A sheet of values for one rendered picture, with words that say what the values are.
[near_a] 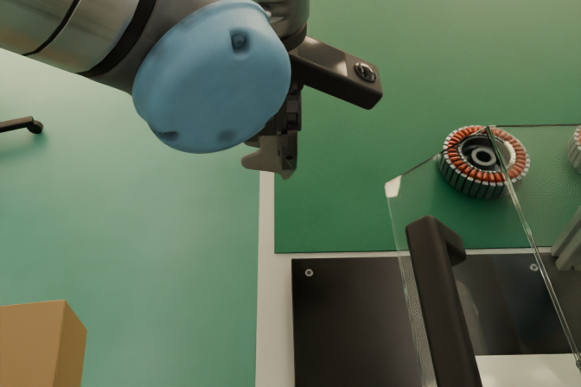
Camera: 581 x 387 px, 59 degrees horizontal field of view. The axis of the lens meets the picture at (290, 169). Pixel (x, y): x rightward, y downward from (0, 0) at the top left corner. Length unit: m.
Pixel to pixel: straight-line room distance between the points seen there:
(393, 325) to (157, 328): 0.96
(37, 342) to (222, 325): 0.91
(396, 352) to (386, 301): 0.06
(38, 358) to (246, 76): 0.39
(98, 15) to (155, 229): 1.42
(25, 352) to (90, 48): 0.38
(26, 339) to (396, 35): 0.74
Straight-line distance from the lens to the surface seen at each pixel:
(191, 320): 1.44
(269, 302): 0.60
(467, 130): 0.76
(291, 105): 0.47
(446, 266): 0.27
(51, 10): 0.21
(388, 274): 0.60
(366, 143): 0.75
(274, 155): 0.54
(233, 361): 1.38
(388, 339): 0.57
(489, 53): 0.98
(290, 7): 0.41
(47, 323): 0.56
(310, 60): 0.46
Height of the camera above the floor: 1.29
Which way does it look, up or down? 49 degrees down
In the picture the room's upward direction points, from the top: straight up
